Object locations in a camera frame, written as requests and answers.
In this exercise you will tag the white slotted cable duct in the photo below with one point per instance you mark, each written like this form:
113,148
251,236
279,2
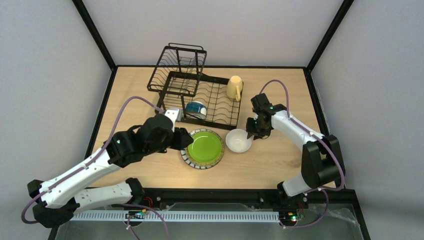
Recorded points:
179,216

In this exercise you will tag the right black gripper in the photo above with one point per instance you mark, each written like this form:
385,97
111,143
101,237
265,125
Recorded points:
255,126

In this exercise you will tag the yellow mug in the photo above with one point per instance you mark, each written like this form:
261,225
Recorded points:
234,88

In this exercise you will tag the green plate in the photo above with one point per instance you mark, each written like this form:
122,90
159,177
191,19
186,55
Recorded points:
207,147

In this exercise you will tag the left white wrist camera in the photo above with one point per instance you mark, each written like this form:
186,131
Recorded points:
174,114

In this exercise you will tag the black wire dish rack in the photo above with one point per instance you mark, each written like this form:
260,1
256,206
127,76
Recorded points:
179,78

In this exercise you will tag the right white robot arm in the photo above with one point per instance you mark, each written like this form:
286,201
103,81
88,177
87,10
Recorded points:
321,157

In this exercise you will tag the plain white bowl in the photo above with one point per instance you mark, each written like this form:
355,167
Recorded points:
236,140

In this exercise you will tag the teal patterned white bowl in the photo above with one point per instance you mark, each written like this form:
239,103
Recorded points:
196,110

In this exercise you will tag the blue striped white plate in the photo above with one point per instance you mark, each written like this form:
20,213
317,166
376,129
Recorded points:
200,166

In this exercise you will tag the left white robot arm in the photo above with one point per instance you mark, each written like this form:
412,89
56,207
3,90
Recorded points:
56,201

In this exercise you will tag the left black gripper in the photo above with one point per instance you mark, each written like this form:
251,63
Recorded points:
177,138

